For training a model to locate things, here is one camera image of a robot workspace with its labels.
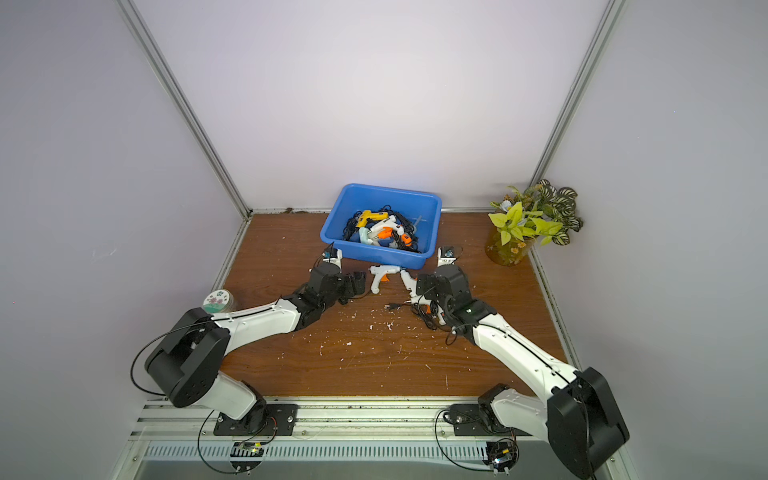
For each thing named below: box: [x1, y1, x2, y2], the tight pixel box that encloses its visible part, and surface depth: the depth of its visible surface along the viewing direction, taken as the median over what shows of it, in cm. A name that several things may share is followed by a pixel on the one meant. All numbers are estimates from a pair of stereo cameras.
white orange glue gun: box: [400, 269, 432, 314], surface depth 99 cm
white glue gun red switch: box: [367, 215, 405, 246], surface depth 109 cm
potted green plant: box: [486, 180, 583, 266], surface depth 90 cm
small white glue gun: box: [368, 265, 400, 294], surface depth 102 cm
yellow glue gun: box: [356, 210, 389, 227], surface depth 113 cm
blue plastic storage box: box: [320, 183, 443, 270], surface depth 112 cm
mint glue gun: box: [358, 227, 374, 245], surface depth 108 cm
